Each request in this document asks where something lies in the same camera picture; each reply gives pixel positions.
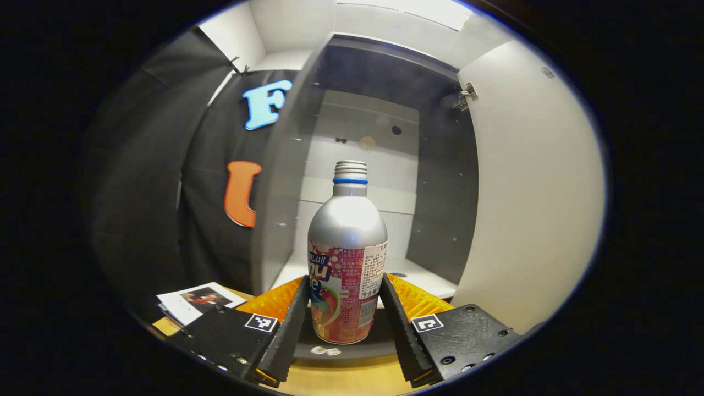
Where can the white photo booklet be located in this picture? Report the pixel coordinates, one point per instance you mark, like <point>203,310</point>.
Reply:
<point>187,305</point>

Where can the silver bottle with pink label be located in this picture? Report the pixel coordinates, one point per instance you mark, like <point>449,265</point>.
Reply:
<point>346,231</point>

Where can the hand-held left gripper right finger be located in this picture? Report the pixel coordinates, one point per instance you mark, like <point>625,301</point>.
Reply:
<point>399,341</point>

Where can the metal door hinge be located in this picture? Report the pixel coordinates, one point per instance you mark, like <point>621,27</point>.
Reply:
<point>467,94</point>

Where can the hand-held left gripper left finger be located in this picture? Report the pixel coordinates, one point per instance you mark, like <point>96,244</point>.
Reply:
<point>289,341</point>

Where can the black backdrop cloth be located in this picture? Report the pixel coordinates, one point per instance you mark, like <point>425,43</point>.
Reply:
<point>143,192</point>

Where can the grey cabinet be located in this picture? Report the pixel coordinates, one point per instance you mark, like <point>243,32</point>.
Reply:
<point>445,192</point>

